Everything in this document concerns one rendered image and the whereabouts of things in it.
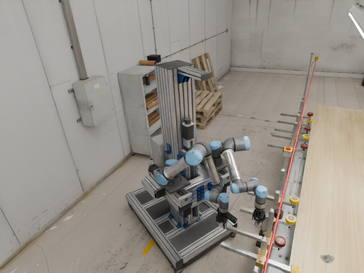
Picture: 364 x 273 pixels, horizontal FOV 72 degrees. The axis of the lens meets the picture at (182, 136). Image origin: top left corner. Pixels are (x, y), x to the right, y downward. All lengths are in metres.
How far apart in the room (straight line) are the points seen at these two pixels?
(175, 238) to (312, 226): 1.42
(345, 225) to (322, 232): 0.21
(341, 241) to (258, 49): 8.17
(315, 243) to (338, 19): 8.02
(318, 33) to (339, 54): 0.95
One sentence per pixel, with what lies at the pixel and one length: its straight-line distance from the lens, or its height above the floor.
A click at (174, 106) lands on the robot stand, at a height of 1.70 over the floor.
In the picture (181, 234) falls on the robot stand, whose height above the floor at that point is 0.21.
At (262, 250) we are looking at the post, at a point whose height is 1.01.
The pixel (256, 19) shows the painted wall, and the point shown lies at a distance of 9.68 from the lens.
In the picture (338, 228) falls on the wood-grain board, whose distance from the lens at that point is 2.39.
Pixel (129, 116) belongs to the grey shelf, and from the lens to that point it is 4.40.
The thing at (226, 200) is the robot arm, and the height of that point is 1.16.
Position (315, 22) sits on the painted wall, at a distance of 9.51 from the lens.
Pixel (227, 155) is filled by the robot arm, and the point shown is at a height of 1.43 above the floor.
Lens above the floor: 2.52
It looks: 29 degrees down
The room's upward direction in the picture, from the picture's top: 4 degrees counter-clockwise
